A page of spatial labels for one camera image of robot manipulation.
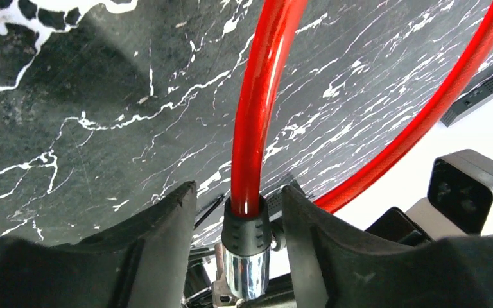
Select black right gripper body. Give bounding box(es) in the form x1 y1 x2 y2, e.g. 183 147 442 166
365 207 433 247

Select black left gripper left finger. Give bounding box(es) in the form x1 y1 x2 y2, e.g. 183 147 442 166
0 181 196 307

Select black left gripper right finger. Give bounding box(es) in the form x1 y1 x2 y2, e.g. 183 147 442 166
282 185 493 307

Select red cable lock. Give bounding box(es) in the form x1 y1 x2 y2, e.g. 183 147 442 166
221 1 493 300

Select small silver keys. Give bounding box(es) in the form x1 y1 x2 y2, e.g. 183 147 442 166
181 243 241 307

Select black box in corner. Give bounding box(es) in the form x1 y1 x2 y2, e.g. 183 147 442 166
440 67 493 127

